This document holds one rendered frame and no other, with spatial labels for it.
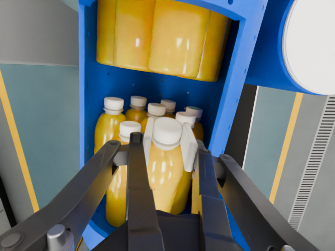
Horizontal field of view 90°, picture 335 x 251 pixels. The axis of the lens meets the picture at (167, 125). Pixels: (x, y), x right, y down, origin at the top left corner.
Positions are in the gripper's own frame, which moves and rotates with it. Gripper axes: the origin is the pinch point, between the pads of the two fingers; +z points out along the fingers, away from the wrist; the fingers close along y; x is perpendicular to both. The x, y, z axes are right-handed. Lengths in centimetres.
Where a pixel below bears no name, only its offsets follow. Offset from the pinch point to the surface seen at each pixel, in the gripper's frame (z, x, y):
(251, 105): 110, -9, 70
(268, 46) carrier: 26.5, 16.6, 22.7
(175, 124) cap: 3.2, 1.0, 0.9
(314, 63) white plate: 21.4, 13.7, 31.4
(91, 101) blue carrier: 15.8, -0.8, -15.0
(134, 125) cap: 11.9, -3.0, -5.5
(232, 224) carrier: 46, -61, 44
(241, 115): 110, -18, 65
